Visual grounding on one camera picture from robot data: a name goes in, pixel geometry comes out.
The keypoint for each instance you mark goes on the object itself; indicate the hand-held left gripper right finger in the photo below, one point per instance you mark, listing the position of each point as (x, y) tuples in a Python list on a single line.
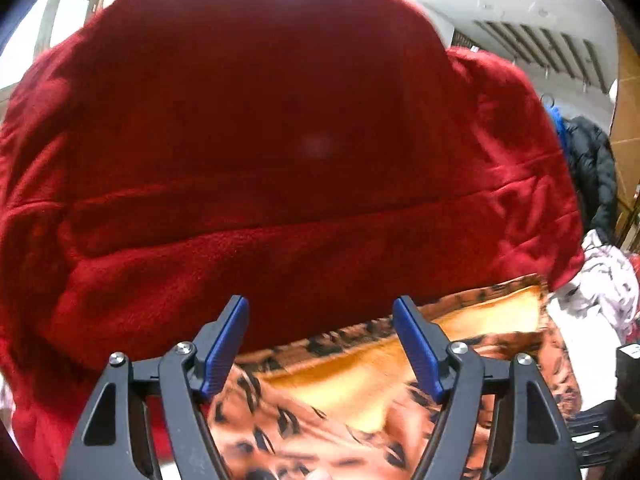
[(417, 350)]

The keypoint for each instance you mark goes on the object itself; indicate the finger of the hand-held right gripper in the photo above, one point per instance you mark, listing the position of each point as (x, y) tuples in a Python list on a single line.
[(595, 425)]

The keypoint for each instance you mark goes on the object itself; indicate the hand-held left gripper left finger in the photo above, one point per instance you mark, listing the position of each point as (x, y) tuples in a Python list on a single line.
[(225, 350)]

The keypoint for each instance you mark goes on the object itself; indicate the orange floral shirt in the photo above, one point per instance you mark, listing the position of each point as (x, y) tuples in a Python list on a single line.
[(360, 395)]

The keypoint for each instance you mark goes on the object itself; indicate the white towel blanket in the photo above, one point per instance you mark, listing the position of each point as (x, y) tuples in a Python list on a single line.
[(585, 355)]

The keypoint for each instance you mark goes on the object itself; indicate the light pink cloth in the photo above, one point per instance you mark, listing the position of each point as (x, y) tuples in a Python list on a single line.
[(607, 275)]

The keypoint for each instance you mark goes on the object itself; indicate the red bag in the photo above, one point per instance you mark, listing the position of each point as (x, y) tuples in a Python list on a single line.
[(635, 270)]

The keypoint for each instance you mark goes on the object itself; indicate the red blanket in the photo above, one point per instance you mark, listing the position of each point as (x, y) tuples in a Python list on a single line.
[(250, 185)]

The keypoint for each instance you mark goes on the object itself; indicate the black puffer jacket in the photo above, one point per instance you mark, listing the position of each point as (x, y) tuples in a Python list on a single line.
[(595, 170)]

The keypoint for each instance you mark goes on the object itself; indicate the blue jacket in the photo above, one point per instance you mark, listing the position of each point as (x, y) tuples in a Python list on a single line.
[(559, 130)]

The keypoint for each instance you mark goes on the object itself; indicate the wooden glass double door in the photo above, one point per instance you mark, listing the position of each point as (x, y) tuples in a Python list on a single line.
[(75, 5)]

